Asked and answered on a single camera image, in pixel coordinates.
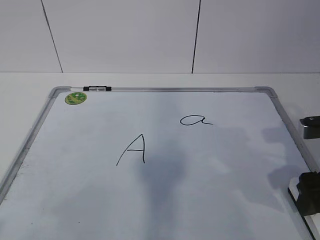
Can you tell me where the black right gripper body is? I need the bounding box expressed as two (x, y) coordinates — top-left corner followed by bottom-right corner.
(296, 172), (320, 216)

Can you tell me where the white whiteboard eraser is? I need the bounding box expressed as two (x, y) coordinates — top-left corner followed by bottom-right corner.
(287, 185), (320, 240)

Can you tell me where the black and silver board clip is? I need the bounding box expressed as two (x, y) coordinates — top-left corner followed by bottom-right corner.
(83, 85), (112, 92)

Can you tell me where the round green magnet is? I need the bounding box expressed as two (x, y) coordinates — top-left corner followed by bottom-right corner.
(64, 92), (87, 105)

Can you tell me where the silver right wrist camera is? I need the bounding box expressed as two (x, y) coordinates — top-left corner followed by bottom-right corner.
(299, 116), (320, 140)

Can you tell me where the white board with aluminium frame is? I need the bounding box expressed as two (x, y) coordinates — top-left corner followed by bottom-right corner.
(0, 87), (320, 240)

